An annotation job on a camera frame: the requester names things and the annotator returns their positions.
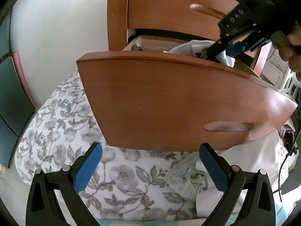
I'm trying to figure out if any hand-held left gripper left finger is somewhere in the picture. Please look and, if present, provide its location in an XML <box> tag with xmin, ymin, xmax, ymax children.
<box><xmin>26</xmin><ymin>142</ymin><xmax>103</xmax><ymax>226</ymax></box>

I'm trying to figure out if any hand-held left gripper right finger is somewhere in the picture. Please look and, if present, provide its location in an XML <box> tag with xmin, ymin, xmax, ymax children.
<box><xmin>199</xmin><ymin>142</ymin><xmax>276</xmax><ymax>226</ymax></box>

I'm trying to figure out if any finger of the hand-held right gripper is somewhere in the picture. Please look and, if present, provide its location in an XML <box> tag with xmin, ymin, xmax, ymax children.
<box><xmin>206</xmin><ymin>41</ymin><xmax>227</xmax><ymax>61</ymax></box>
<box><xmin>225</xmin><ymin>42</ymin><xmax>251</xmax><ymax>57</ymax></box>

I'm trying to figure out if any white printed sock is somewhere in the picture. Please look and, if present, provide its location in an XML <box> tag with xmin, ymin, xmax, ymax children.
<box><xmin>168</xmin><ymin>40</ymin><xmax>236</xmax><ymax>67</ymax></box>

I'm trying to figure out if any pale green lacy cloth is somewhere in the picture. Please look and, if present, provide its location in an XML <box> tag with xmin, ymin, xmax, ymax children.
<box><xmin>167</xmin><ymin>155</ymin><xmax>210</xmax><ymax>194</ymax></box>

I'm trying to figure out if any white cloth garment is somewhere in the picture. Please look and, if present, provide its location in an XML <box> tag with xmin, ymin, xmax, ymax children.
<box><xmin>195</xmin><ymin>128</ymin><xmax>290</xmax><ymax>219</ymax></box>

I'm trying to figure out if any wooden nightstand drawer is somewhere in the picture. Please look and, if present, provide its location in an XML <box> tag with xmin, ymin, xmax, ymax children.
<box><xmin>127</xmin><ymin>0</ymin><xmax>240</xmax><ymax>40</ymax></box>
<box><xmin>76</xmin><ymin>35</ymin><xmax>297</xmax><ymax>152</ymax></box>

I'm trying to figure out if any person's right hand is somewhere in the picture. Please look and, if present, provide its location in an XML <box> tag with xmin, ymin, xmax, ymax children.
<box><xmin>279</xmin><ymin>21</ymin><xmax>301</xmax><ymax>72</ymax></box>

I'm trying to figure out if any grey floral blanket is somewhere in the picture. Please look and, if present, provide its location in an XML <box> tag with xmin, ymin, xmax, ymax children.
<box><xmin>14</xmin><ymin>69</ymin><xmax>236</xmax><ymax>222</ymax></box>

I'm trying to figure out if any pile of colourful packets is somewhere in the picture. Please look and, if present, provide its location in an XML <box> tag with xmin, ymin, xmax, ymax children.
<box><xmin>280</xmin><ymin>125</ymin><xmax>297</xmax><ymax>151</ymax></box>

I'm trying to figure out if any pastel checked cloth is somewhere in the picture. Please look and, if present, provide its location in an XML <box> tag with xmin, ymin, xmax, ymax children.
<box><xmin>96</xmin><ymin>218</ymin><xmax>288</xmax><ymax>226</ymax></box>

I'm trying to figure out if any dark teal cabinet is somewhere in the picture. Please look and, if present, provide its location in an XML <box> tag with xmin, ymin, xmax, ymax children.
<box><xmin>0</xmin><ymin>12</ymin><xmax>36</xmax><ymax>169</ymax></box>

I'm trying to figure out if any pink wooden board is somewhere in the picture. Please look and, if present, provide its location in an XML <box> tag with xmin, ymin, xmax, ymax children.
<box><xmin>12</xmin><ymin>50</ymin><xmax>36</xmax><ymax>109</ymax></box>

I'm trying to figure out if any black power cable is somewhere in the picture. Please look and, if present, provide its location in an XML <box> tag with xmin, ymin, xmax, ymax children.
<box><xmin>277</xmin><ymin>127</ymin><xmax>301</xmax><ymax>203</ymax></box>

